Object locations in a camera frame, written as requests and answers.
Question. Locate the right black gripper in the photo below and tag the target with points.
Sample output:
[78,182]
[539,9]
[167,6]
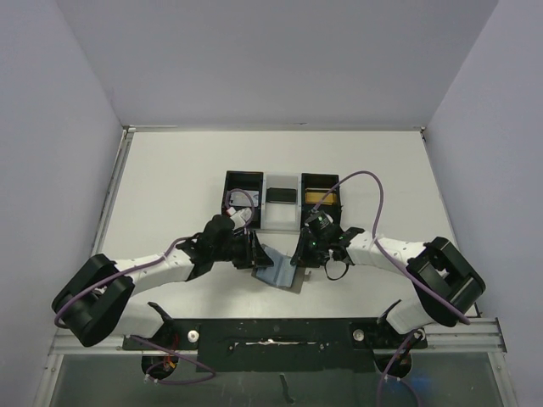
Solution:
[302,250]

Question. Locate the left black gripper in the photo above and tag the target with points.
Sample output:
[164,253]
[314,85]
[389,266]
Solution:
[255,253]

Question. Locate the grey leather card holder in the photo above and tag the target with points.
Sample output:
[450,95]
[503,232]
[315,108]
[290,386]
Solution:
[282,275]

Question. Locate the black white three-bin tray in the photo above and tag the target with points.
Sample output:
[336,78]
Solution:
[281,217]

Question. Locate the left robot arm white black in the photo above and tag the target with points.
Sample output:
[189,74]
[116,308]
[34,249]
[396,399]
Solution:
[96,302]

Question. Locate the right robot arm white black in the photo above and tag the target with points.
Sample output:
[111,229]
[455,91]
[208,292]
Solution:
[446,284]

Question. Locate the gold card in right bin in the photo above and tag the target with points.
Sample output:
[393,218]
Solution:
[314,196]

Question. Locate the silver card in left bin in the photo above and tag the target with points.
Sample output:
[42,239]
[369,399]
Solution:
[244,199]

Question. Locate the black card in middle bin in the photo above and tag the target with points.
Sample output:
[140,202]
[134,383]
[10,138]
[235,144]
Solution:
[278,195]

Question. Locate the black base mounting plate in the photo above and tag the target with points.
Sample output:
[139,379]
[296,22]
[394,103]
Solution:
[279,345]

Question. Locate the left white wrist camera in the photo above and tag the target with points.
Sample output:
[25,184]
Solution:
[239,215]

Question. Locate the aluminium frame rail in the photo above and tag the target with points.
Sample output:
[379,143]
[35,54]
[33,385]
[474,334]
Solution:
[483,335]

